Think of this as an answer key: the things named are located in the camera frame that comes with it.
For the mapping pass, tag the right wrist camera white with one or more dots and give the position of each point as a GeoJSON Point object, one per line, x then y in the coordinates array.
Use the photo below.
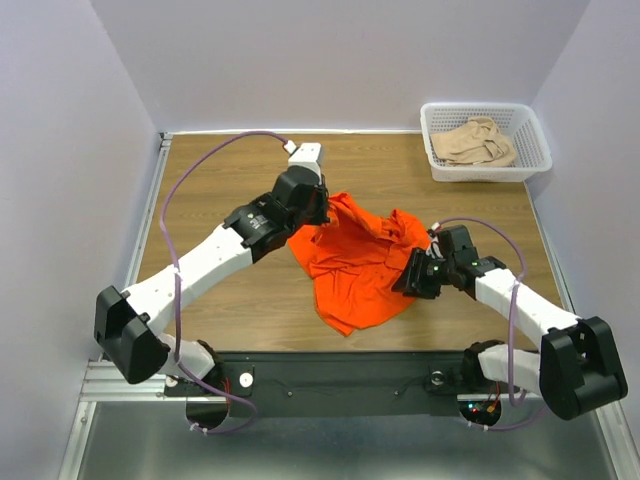
{"type": "Point", "coordinates": [434, 249]}

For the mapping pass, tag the orange t-shirt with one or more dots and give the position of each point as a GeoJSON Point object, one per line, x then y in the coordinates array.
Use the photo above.
{"type": "Point", "coordinates": [354, 260]}

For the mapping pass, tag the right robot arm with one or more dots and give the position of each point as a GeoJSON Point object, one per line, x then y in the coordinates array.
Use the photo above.
{"type": "Point", "coordinates": [575, 367]}

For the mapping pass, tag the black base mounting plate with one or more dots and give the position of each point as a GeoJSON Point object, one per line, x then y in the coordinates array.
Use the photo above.
{"type": "Point", "coordinates": [341, 384]}

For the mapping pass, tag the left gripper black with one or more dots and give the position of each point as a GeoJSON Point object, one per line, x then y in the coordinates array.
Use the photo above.
{"type": "Point", "coordinates": [320, 215]}

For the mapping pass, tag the beige t-shirt in basket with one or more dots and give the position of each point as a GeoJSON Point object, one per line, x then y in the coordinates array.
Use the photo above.
{"type": "Point", "coordinates": [477, 143]}

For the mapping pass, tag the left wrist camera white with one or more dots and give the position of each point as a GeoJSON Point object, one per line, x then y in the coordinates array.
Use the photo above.
{"type": "Point", "coordinates": [307, 155]}

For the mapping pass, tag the white plastic laundry basket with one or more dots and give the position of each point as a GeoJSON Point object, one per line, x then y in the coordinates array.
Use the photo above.
{"type": "Point", "coordinates": [517, 121]}

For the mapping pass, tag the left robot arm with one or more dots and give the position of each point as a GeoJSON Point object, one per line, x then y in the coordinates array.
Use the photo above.
{"type": "Point", "coordinates": [129, 324]}

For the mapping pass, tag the aluminium frame rail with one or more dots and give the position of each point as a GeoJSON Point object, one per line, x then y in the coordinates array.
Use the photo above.
{"type": "Point", "coordinates": [135, 432]}

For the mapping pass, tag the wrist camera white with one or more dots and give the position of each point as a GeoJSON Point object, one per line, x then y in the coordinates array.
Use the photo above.
{"type": "Point", "coordinates": [434, 249]}
{"type": "Point", "coordinates": [307, 155]}

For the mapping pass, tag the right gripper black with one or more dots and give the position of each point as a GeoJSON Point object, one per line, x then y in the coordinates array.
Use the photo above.
{"type": "Point", "coordinates": [410, 280]}

